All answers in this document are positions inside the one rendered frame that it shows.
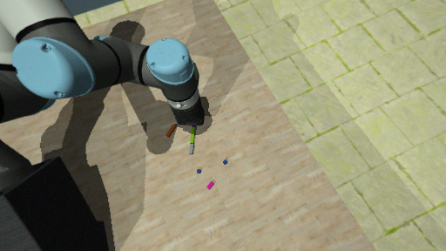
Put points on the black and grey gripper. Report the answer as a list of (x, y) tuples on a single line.
[(191, 112)]

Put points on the magenta rectangular block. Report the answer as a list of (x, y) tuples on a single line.
[(210, 185)]

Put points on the orange rod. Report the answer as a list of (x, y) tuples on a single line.
[(170, 131)]

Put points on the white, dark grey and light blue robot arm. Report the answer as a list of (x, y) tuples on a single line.
[(54, 59)]

